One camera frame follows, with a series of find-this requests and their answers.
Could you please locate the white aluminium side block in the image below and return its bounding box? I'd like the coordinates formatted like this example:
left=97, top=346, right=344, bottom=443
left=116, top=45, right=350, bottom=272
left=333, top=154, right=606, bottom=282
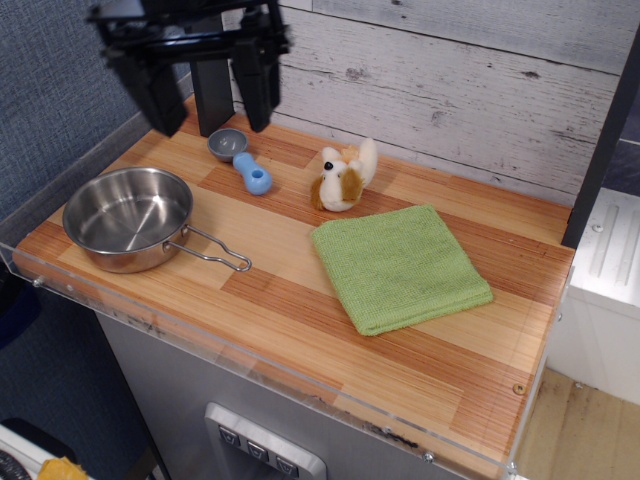
left=547, top=188, right=639, bottom=404

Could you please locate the white brown plush dog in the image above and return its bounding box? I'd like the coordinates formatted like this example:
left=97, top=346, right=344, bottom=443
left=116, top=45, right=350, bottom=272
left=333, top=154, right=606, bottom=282
left=310, top=138, right=378, bottom=212

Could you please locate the stainless steel pot with handle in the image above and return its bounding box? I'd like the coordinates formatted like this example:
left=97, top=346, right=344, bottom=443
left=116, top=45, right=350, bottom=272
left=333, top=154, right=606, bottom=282
left=63, top=167, right=252, bottom=274

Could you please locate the dark left vertical post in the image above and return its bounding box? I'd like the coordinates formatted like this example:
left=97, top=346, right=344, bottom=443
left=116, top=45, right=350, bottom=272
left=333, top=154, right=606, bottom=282
left=190, top=60, right=235, bottom=137

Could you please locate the green folded towel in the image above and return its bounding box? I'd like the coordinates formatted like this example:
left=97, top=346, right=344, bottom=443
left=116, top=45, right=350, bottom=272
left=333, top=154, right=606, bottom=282
left=312, top=205, right=493, bottom=336

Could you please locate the clear acrylic table guard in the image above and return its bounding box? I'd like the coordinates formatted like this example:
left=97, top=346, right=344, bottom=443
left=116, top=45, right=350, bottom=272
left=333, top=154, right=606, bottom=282
left=2, top=232, right=574, bottom=479

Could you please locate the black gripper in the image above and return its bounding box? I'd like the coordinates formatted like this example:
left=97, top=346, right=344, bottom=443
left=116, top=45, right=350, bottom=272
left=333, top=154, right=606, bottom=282
left=86, top=1, right=291, bottom=137

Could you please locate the blue and grey scoop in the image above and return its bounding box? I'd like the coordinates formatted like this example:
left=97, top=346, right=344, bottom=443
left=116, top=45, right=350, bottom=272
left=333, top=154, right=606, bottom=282
left=207, top=128, right=273, bottom=196

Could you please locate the silver dispenser panel with buttons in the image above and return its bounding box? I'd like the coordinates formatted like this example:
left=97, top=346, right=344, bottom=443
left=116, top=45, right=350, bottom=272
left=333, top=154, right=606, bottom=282
left=204, top=402, right=327, bottom=479

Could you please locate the dark vertical post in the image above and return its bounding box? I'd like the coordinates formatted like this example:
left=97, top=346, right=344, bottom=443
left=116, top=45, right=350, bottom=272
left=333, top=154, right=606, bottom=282
left=190, top=60, right=235, bottom=137
left=561, top=31, right=639, bottom=249

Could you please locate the grey cabinet front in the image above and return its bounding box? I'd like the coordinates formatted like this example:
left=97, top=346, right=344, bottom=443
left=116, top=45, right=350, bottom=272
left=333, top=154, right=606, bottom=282
left=94, top=309, right=471, bottom=480

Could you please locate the dark right vertical post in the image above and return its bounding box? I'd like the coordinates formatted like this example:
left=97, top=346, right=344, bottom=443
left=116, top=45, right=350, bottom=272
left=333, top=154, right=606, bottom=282
left=561, top=31, right=639, bottom=249

